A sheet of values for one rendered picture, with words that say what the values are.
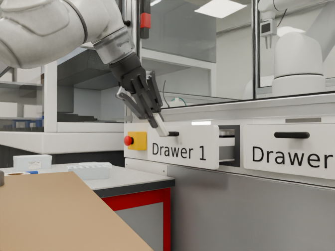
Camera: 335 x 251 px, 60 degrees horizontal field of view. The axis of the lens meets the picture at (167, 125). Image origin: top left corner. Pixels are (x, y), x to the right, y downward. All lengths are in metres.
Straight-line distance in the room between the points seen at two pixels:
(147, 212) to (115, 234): 0.77
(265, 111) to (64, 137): 1.04
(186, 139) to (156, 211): 0.28
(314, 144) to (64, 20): 0.56
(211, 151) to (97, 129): 0.94
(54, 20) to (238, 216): 0.64
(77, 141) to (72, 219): 1.34
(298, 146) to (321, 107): 0.09
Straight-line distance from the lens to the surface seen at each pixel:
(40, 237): 0.18
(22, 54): 0.60
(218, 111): 0.85
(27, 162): 1.25
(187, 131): 0.79
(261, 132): 0.73
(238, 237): 0.85
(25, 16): 0.61
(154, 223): 0.96
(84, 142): 1.55
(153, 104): 0.76
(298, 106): 0.71
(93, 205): 0.23
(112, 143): 1.62
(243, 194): 0.81
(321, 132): 0.67
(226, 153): 0.78
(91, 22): 0.67
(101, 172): 0.96
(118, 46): 0.70
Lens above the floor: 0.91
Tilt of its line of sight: 1 degrees up
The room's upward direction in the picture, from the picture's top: straight up
